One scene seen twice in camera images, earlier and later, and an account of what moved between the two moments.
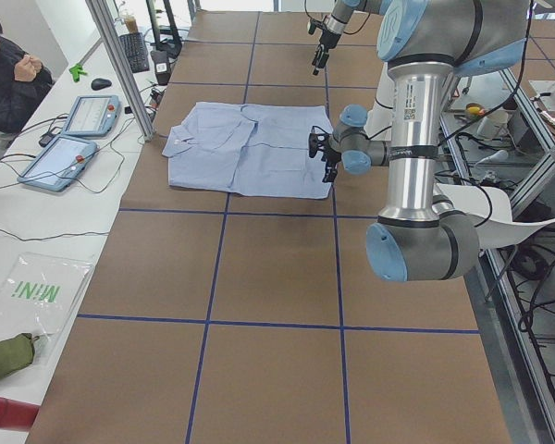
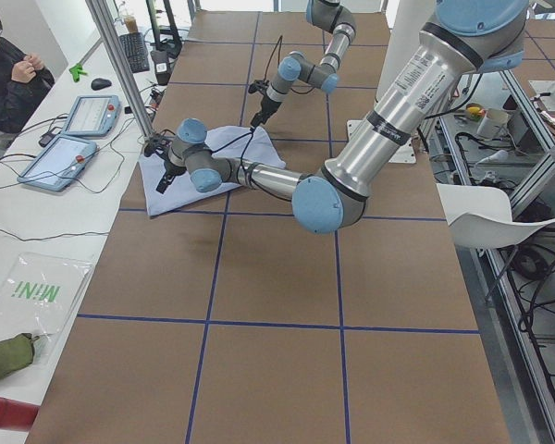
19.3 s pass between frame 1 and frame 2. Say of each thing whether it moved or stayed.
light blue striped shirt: moved
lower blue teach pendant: stayed
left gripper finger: moved
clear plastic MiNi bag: stayed
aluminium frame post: stayed
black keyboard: stayed
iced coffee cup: stayed
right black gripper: moved
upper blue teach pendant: stayed
